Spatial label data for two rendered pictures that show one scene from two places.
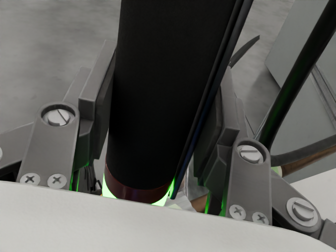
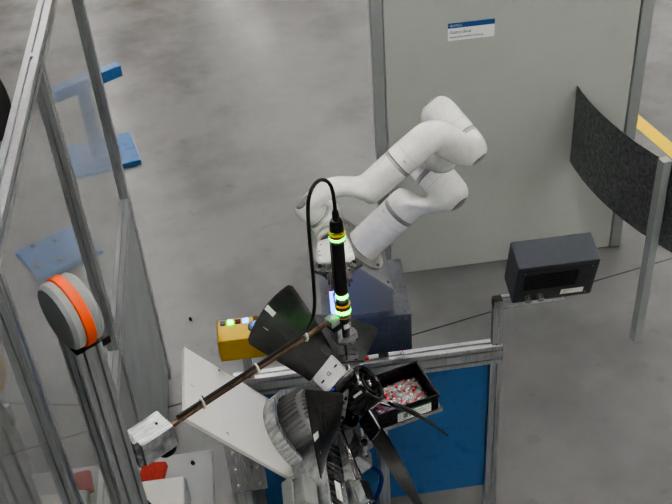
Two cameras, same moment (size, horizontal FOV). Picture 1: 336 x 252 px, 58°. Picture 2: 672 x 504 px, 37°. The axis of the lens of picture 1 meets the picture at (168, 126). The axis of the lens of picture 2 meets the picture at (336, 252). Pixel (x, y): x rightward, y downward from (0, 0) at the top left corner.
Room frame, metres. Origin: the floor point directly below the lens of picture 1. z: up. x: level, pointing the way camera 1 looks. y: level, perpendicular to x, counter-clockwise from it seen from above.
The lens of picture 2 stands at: (2.12, 0.09, 3.23)
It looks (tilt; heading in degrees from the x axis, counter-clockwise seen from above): 39 degrees down; 183
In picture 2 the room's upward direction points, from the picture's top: 5 degrees counter-clockwise
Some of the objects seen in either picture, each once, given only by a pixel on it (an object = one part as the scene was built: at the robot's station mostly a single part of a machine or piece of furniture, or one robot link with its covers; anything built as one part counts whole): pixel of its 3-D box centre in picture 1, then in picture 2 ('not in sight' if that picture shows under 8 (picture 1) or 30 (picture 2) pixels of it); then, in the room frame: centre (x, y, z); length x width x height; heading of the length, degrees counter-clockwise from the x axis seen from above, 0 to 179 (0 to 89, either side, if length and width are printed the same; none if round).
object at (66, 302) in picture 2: not in sight; (70, 311); (0.57, -0.53, 1.88); 0.17 x 0.15 x 0.16; 7
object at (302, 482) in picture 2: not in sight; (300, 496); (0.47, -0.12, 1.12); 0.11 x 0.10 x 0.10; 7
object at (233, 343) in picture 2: not in sight; (244, 339); (-0.23, -0.33, 1.02); 0.16 x 0.10 x 0.11; 97
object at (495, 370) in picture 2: not in sight; (491, 435); (-0.33, 0.49, 0.39); 0.04 x 0.04 x 0.78; 7
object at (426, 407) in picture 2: not in sight; (397, 395); (-0.12, 0.15, 0.85); 0.22 x 0.17 x 0.07; 112
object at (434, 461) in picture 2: not in sight; (373, 441); (-0.28, 0.06, 0.45); 0.82 x 0.01 x 0.66; 97
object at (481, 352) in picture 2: not in sight; (369, 367); (-0.28, 0.06, 0.82); 0.90 x 0.04 x 0.08; 97
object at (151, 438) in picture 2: not in sight; (149, 439); (0.51, -0.46, 1.41); 0.10 x 0.07 x 0.08; 132
